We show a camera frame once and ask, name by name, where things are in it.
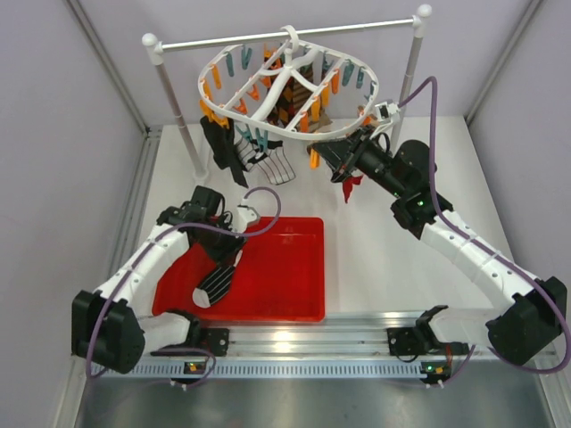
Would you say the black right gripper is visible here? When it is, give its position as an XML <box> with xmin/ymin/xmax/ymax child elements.
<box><xmin>313</xmin><ymin>125</ymin><xmax>408</xmax><ymax>199</ymax></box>

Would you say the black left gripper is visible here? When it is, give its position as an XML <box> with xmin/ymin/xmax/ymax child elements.
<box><xmin>196</xmin><ymin>214</ymin><xmax>247</xmax><ymax>268</ymax></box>

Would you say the black white striped sock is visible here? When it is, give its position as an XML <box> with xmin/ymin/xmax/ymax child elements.
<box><xmin>192</xmin><ymin>265</ymin><xmax>236</xmax><ymax>309</ymax></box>

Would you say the white clip sock hanger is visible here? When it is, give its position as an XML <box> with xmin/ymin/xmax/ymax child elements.
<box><xmin>197</xmin><ymin>26</ymin><xmax>379</xmax><ymax>169</ymax></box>

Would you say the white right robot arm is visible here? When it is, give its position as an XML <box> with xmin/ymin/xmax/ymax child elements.
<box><xmin>311</xmin><ymin>127</ymin><xmax>567</xmax><ymax>366</ymax></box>

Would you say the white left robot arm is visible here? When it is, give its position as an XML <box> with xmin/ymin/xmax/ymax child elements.
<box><xmin>70</xmin><ymin>186</ymin><xmax>256</xmax><ymax>374</ymax></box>

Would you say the hanging white striped sock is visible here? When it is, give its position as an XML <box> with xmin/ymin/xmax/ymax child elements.
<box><xmin>235</xmin><ymin>137</ymin><xmax>296</xmax><ymax>185</ymax></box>

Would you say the red plastic tray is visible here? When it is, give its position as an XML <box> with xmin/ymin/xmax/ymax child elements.
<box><xmin>152</xmin><ymin>217</ymin><xmax>325</xmax><ymax>322</ymax></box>

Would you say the hanging brown striped sock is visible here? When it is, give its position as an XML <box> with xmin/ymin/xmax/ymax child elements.
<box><xmin>293</xmin><ymin>65</ymin><xmax>332</xmax><ymax>133</ymax></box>

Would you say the hanging black striped sock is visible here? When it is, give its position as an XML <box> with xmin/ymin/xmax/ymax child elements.
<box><xmin>200</xmin><ymin>116</ymin><xmax>248</xmax><ymax>188</ymax></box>

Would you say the white drying rack stand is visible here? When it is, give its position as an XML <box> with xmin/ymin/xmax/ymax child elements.
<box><xmin>142</xmin><ymin>4</ymin><xmax>433</xmax><ymax>179</ymax></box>

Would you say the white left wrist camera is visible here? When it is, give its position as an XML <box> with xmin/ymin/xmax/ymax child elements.
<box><xmin>234</xmin><ymin>205</ymin><xmax>261</xmax><ymax>234</ymax></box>

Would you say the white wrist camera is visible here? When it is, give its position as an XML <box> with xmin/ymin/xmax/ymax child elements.
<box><xmin>234</xmin><ymin>205</ymin><xmax>261</xmax><ymax>234</ymax></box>
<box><xmin>371</xmin><ymin>101</ymin><xmax>401</xmax><ymax>128</ymax></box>

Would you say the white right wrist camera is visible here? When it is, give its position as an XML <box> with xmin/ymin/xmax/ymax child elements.
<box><xmin>371</xmin><ymin>101</ymin><xmax>401</xmax><ymax>128</ymax></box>

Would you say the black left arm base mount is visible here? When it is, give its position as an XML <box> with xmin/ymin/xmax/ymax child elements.
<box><xmin>151</xmin><ymin>327</ymin><xmax>230</xmax><ymax>357</ymax></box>

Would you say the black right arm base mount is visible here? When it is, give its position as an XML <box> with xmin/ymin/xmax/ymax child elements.
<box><xmin>386</xmin><ymin>327</ymin><xmax>430</xmax><ymax>359</ymax></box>

